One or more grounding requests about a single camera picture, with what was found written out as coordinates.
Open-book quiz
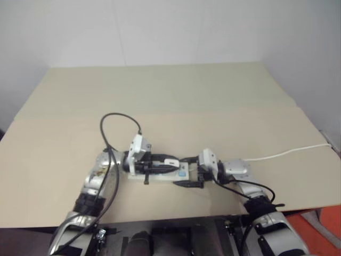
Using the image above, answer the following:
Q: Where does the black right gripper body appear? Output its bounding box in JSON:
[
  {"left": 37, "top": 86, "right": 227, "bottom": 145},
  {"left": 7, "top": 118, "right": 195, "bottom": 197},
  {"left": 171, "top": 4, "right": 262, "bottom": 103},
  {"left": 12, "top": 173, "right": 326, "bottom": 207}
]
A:
[{"left": 196, "top": 159, "right": 214, "bottom": 189}]

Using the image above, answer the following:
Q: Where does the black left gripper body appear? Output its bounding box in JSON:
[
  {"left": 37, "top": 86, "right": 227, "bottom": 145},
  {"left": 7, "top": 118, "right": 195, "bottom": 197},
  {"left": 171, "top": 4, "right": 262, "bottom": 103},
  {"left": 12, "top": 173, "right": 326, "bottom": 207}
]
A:
[{"left": 134, "top": 153, "right": 155, "bottom": 186}]

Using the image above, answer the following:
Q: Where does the white power strip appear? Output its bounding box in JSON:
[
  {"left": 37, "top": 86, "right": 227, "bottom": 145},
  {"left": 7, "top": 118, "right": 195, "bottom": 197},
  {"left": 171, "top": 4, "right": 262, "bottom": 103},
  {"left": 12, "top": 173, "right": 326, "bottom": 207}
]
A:
[{"left": 127, "top": 162, "right": 190, "bottom": 185}]

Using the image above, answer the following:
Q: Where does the dark rounded shape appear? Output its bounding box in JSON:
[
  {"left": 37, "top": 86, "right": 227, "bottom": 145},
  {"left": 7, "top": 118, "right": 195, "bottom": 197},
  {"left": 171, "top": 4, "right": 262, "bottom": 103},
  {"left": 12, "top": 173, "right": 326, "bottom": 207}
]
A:
[{"left": 127, "top": 230, "right": 156, "bottom": 256}]

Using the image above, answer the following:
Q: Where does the metal table clamp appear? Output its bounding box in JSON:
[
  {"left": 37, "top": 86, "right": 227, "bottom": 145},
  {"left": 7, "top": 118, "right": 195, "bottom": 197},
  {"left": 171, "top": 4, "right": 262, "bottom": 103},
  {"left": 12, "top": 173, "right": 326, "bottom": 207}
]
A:
[{"left": 95, "top": 228, "right": 108, "bottom": 242}]

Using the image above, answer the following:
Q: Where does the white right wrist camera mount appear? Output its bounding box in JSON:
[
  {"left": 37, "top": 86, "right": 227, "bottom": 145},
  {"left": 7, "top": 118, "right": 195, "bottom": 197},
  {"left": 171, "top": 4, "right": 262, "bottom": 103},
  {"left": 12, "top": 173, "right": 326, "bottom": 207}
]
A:
[{"left": 198, "top": 148, "right": 220, "bottom": 171}]

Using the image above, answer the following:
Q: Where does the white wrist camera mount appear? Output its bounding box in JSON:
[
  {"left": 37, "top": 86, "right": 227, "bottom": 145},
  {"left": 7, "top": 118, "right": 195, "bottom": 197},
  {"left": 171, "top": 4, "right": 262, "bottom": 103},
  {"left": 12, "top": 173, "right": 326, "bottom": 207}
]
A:
[
  {"left": 198, "top": 148, "right": 220, "bottom": 171},
  {"left": 127, "top": 134, "right": 152, "bottom": 175}
]

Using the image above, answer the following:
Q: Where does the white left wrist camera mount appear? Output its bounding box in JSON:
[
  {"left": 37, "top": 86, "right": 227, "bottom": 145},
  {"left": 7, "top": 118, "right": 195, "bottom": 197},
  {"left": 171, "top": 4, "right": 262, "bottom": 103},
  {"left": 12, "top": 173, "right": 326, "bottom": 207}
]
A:
[{"left": 127, "top": 134, "right": 152, "bottom": 175}]

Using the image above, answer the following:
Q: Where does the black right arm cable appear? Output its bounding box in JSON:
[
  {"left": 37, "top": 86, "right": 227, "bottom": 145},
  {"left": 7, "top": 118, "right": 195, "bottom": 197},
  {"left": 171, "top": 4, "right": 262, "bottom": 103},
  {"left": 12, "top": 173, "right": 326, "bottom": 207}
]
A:
[{"left": 214, "top": 178, "right": 286, "bottom": 249}]

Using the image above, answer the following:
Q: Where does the white power strip cord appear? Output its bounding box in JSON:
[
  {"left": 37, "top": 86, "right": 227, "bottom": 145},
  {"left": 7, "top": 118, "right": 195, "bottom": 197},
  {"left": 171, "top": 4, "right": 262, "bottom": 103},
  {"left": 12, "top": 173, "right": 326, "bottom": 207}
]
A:
[{"left": 244, "top": 143, "right": 332, "bottom": 162}]

